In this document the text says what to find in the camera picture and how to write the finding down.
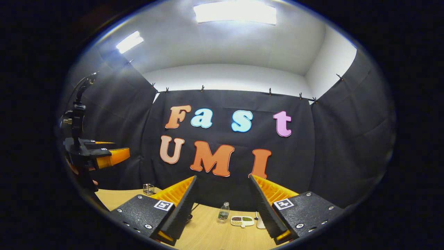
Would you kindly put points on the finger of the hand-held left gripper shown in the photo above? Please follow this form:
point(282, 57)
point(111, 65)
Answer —
point(116, 157)
point(102, 142)

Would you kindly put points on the clear plastic water bottle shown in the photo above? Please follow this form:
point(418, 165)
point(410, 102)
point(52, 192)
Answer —
point(223, 213)

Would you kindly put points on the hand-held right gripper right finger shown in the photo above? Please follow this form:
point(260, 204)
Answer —
point(267, 208)

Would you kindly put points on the row of black clips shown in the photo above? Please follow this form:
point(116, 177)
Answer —
point(270, 92)

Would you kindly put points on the black backdrop cloth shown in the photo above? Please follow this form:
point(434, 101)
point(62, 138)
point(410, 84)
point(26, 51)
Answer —
point(329, 146)

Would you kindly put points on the white toaster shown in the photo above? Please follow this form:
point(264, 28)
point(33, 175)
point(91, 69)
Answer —
point(260, 222)

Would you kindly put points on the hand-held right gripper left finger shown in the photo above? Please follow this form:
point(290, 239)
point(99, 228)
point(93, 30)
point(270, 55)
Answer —
point(182, 208)

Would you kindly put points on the white divided dish with beans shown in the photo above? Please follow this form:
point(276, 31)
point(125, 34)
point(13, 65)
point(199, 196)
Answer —
point(242, 220)

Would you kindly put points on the large ceiling light panel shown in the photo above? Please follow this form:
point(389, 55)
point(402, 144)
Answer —
point(236, 12)

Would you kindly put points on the small ceiling light panel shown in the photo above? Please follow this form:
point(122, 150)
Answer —
point(129, 42)

